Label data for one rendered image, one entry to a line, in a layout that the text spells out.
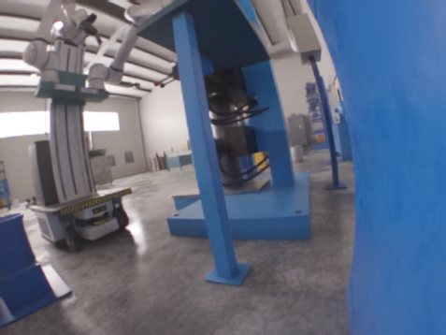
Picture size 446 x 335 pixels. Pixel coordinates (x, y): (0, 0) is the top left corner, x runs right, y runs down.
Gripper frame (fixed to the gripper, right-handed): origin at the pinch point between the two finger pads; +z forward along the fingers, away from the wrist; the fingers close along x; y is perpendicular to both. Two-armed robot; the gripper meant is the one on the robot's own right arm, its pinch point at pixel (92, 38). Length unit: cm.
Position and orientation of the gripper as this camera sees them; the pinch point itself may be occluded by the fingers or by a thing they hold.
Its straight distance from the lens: 127.7
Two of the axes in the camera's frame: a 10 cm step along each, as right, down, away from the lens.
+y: -8.0, 5.3, 2.7
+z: 5.7, 8.2, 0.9
